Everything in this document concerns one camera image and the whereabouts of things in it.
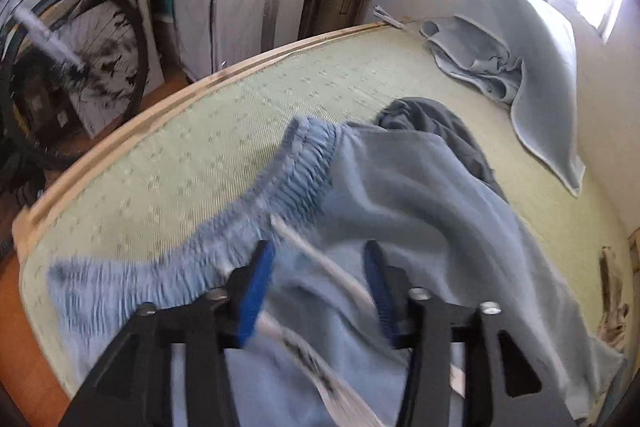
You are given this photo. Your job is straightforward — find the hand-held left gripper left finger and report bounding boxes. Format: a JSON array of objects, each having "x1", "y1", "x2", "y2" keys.
[{"x1": 57, "y1": 239, "x2": 277, "y2": 427}]

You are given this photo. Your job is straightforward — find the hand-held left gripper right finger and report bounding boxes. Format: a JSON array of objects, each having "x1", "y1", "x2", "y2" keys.
[{"x1": 362, "y1": 239, "x2": 576, "y2": 427}]

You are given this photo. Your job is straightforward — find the light blue pants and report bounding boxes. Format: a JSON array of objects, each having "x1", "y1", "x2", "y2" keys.
[{"x1": 47, "y1": 116, "x2": 628, "y2": 427}]

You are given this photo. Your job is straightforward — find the grey shirt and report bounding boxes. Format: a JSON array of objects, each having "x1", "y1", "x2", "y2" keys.
[{"x1": 375, "y1": 98, "x2": 508, "y2": 202}]

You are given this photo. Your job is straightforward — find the beige garment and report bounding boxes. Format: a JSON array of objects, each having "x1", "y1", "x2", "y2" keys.
[{"x1": 597, "y1": 247, "x2": 632, "y2": 353}]

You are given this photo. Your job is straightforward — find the bicycle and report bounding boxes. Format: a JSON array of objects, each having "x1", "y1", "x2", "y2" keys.
[{"x1": 0, "y1": 0, "x2": 151, "y2": 172}]

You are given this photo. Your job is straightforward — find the light blue blanket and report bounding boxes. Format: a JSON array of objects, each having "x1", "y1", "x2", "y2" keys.
[{"x1": 420, "y1": 0, "x2": 586, "y2": 198}]

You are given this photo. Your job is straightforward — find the wooden bed frame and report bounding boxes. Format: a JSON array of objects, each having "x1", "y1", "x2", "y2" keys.
[{"x1": 12, "y1": 22, "x2": 401, "y2": 248}]

